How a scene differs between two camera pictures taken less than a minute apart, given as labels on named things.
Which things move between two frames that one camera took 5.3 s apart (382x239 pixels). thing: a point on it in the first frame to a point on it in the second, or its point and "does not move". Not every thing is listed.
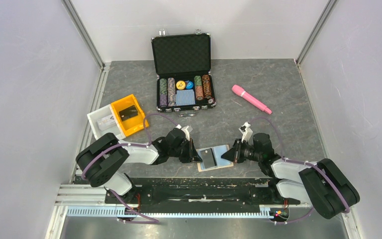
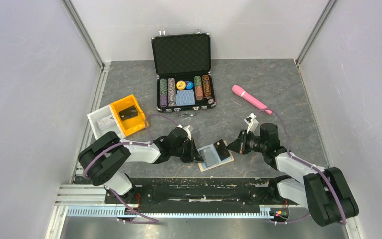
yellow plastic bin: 131,118 does not move
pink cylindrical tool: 239,91 does not move
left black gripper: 192,154 does not move
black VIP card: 128,112 does not move
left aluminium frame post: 82,31 does not move
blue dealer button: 189,85 does not move
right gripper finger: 230,155 to 235,146
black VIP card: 209,159 to 222,151
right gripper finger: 231,157 to 239,151
